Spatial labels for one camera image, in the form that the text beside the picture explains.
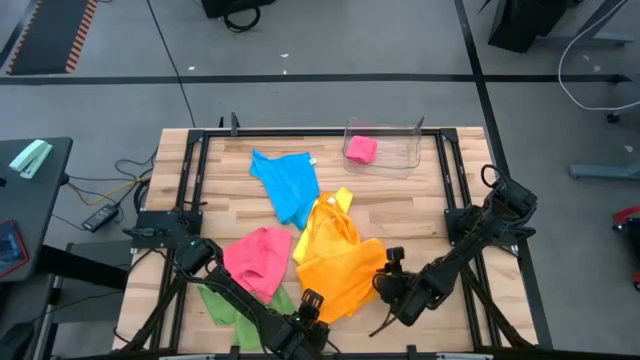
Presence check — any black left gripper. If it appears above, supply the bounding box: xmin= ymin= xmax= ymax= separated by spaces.
xmin=264 ymin=288 xmax=331 ymax=360

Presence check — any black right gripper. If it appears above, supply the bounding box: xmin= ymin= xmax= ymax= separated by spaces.
xmin=372 ymin=246 xmax=441 ymax=327

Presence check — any pink microfiber towel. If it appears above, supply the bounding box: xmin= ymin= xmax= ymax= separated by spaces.
xmin=222 ymin=227 xmax=293 ymax=305
xmin=344 ymin=134 xmax=380 ymax=165

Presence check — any green microfiber towel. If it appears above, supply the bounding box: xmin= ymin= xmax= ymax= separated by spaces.
xmin=198 ymin=284 xmax=297 ymax=351

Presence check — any blue microfiber towel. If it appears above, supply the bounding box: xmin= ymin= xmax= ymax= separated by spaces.
xmin=248 ymin=148 xmax=321 ymax=231

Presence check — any clear plastic bin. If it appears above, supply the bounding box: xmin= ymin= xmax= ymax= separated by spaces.
xmin=339 ymin=117 xmax=423 ymax=182

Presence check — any black power adapter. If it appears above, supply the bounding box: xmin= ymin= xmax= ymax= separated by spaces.
xmin=81 ymin=203 xmax=120 ymax=234

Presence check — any red cart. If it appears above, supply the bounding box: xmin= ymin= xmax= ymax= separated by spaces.
xmin=612 ymin=204 xmax=640 ymax=291

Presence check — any grey desk foot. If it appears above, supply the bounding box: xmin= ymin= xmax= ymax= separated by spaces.
xmin=568 ymin=160 xmax=640 ymax=181
xmin=547 ymin=30 xmax=637 ymax=49

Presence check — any black side table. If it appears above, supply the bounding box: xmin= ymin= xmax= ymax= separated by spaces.
xmin=0 ymin=136 xmax=75 ymax=285

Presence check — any black cabinet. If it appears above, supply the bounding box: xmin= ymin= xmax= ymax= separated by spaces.
xmin=487 ymin=0 xmax=571 ymax=54

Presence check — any tablet with red case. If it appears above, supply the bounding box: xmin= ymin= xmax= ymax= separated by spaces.
xmin=0 ymin=219 xmax=30 ymax=279

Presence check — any mint green stapler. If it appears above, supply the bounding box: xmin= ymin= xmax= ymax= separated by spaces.
xmin=8 ymin=139 xmax=54 ymax=180

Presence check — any black equipment base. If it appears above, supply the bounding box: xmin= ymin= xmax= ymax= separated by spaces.
xmin=200 ymin=0 xmax=277 ymax=19

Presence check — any black orange-striped floor mat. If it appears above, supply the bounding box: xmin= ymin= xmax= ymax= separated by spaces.
xmin=5 ymin=0 xmax=100 ymax=76

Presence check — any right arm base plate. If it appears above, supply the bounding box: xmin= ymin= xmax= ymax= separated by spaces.
xmin=446 ymin=207 xmax=537 ymax=247

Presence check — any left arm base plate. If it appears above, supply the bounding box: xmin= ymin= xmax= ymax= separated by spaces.
xmin=122 ymin=209 xmax=204 ymax=250

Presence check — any grey metal desk frame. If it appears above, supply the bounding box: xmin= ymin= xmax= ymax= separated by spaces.
xmin=29 ymin=239 xmax=132 ymax=360

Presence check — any yellow floor cable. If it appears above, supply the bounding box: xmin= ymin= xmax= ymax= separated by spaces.
xmin=66 ymin=174 xmax=152 ymax=207

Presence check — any white floor cable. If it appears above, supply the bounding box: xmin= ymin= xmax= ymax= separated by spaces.
xmin=557 ymin=0 xmax=640 ymax=112

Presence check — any long black floor cable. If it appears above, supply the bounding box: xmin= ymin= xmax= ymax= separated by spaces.
xmin=144 ymin=0 xmax=197 ymax=129

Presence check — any black coiled cable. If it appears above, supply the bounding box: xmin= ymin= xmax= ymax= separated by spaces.
xmin=223 ymin=5 xmax=262 ymax=34

